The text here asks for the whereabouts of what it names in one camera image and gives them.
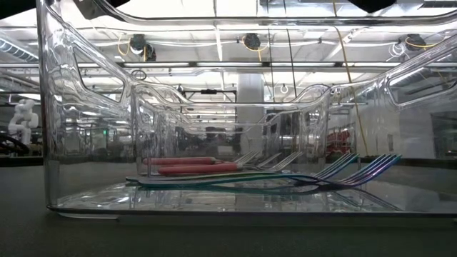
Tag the rainbow metal fork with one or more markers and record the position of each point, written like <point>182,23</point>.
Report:
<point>375,167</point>
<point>339,163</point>

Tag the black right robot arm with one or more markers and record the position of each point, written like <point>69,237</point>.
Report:
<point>371,4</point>

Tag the clear plastic bin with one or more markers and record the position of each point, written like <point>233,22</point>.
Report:
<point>60,89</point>
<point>143,125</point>
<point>250,128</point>

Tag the red chair stack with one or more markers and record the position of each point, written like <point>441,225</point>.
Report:
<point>339,141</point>

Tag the black table mat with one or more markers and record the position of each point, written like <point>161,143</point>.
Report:
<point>228,242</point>

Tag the white humanoid robot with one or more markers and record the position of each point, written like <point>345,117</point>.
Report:
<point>23,121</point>

